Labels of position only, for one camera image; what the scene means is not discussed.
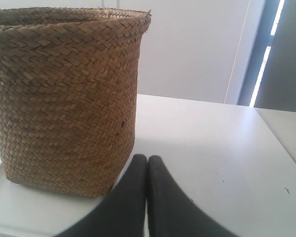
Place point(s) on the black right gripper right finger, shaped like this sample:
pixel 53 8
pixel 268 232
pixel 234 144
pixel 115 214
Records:
pixel 172 213

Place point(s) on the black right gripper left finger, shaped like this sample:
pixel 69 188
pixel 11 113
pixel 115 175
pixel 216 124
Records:
pixel 122 212

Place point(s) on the brown woven straw basket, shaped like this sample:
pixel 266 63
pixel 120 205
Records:
pixel 68 93

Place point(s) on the white rectangular plastic tray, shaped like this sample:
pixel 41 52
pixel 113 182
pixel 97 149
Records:
pixel 28 212

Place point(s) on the dark window frame strip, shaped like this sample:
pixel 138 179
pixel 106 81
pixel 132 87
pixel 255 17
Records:
pixel 270 78

